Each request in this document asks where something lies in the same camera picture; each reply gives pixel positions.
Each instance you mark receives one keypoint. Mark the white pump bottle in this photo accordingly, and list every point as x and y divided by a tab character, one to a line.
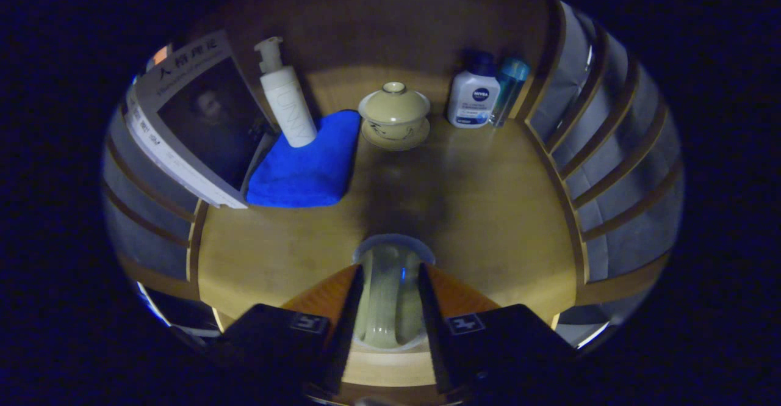
290	107

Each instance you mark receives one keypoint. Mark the pale green ceramic dish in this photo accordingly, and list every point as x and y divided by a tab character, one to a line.
390	296

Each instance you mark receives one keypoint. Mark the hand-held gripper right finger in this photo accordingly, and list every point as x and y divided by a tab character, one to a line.
512	339

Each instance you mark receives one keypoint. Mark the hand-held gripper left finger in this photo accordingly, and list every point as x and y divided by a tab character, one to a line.
268	333

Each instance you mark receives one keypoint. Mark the wooden cabinet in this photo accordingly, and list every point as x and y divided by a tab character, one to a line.
396	21

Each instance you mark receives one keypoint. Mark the beige lidded tea cup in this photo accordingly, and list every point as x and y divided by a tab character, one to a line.
393	110

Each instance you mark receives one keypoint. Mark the wooden countertop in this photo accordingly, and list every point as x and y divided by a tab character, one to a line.
488	210

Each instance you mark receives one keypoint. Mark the teal slim bottle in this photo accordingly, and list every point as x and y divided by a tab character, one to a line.
509	85

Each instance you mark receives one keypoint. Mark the white bottle with navy cap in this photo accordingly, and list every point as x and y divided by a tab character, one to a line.
473	101

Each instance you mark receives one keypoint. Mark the grey book with portrait cover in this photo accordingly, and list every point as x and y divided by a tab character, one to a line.
207	125

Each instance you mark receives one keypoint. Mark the blue folded cloth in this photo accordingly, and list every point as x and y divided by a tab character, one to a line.
305	174

